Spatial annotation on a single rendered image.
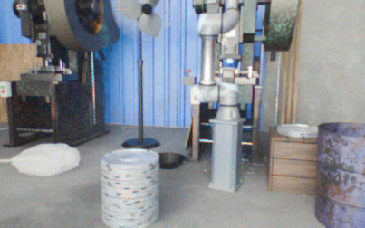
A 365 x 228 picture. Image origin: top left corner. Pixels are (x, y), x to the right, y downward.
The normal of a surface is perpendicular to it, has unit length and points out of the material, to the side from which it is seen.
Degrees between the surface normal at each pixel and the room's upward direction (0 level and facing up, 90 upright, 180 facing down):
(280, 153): 90
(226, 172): 90
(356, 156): 92
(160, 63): 90
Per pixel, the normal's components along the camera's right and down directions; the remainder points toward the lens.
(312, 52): -0.21, 0.15
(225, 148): -0.47, 0.14
